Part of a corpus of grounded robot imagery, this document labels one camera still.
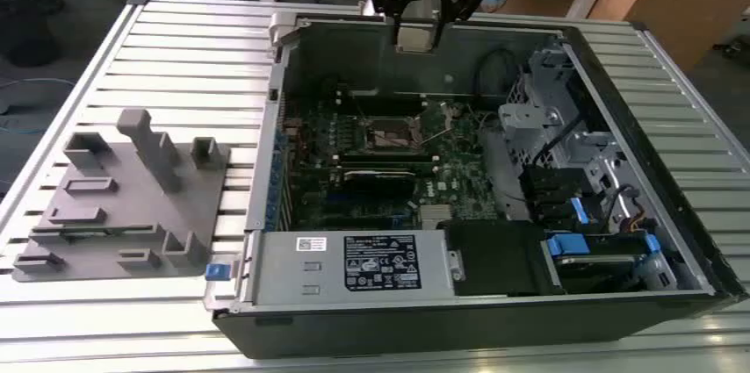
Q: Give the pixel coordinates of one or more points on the silver CPU chip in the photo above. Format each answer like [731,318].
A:
[416,39]

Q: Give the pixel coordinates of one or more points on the black graphics card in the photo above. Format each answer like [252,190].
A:
[378,186]

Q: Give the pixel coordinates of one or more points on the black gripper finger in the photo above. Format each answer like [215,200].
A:
[441,26]
[398,26]

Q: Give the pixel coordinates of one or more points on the green RAM stick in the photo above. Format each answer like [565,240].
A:
[118,229]

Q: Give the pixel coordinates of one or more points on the black office chair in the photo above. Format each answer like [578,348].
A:
[29,39]

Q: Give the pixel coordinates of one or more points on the pale blue teach pendant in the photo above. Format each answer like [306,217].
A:
[495,0]

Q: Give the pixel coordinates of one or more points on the blue case latch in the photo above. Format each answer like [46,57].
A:
[216,271]

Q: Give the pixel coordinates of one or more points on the green motherboard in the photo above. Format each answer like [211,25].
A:
[463,180]

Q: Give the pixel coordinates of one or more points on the silver power supply unit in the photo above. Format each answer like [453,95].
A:
[282,272]

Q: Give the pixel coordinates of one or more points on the silver metal drive cage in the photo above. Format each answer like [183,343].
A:
[522,116]

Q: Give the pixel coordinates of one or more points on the CPU socket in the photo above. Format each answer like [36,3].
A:
[390,136]

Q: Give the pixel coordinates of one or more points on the blue plastic carrier tab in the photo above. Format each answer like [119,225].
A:
[577,210]

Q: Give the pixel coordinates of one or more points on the hard disk in blue carrier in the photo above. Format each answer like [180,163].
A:
[565,245]

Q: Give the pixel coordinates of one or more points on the black plastic disk bay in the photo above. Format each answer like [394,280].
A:
[550,191]

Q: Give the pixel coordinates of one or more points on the grey parts rack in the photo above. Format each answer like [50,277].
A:
[147,215]

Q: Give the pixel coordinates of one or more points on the silver chipset heatsink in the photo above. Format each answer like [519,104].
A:
[437,213]

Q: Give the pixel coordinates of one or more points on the black PC case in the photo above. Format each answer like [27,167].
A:
[410,329]

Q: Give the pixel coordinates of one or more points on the wooden cabinet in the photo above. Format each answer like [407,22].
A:
[691,4]

